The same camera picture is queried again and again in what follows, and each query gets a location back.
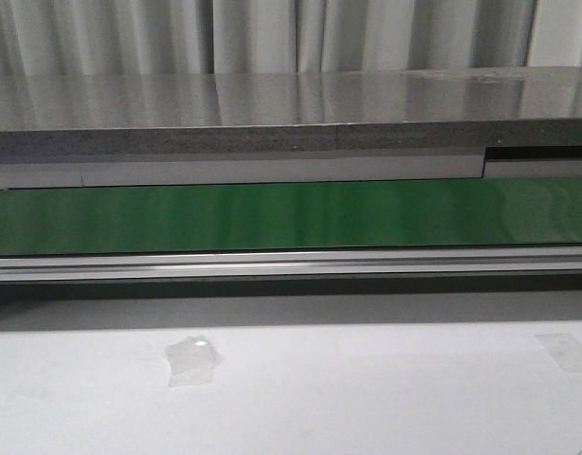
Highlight crumpled clear tape piece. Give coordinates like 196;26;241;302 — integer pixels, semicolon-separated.
164;336;224;388

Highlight green conveyor belt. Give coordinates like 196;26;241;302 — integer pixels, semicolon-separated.
0;176;582;256

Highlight flat clear tape strip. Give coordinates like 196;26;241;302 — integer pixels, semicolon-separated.
536;334;582;373

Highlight white pleated curtain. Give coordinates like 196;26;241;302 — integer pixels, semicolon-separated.
0;1;582;76

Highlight aluminium conveyor front rail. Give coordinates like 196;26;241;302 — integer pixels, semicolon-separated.
0;245;582;300

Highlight grey conveyor rear rail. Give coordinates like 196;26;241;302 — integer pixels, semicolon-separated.
0;118;582;189

